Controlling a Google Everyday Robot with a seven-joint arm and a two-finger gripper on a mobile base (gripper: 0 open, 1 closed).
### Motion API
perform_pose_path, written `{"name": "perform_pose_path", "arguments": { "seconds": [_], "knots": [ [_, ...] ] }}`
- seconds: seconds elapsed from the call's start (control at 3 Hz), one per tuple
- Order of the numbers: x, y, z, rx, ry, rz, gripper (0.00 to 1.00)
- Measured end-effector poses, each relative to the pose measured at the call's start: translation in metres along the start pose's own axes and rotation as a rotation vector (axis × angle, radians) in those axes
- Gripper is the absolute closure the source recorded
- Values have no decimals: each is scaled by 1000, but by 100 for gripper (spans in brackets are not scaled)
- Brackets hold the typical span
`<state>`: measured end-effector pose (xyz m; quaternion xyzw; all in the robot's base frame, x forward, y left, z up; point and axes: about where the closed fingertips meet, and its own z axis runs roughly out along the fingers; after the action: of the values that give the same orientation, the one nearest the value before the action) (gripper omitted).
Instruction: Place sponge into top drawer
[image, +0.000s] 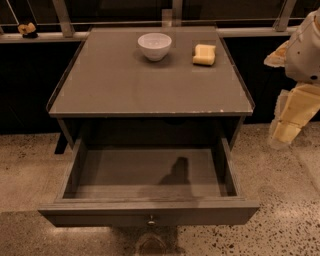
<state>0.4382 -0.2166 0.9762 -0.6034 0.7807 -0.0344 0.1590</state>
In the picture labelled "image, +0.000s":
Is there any grey wooden side table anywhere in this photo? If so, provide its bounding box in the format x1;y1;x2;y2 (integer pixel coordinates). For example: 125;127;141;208
48;26;254;144

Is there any white ceramic bowl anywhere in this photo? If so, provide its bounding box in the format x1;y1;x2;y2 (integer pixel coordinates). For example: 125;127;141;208
138;33;172;61

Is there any small yellow black object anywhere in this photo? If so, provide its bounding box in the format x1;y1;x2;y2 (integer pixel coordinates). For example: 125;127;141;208
18;22;38;38

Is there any round metal drawer knob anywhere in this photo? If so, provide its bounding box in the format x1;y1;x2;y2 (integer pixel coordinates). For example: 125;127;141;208
147;215;157;227

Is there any metal railing frame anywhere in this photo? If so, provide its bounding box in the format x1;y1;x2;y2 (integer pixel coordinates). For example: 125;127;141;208
0;0;320;40

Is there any yellow sponge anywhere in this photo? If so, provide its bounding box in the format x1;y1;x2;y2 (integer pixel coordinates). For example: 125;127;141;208
193;44;216;66

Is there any grey open top drawer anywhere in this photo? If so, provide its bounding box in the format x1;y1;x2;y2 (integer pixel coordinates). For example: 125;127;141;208
39;138;259;227

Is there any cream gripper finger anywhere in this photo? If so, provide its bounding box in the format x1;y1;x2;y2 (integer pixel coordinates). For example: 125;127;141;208
268;83;320;149
264;41;289;68

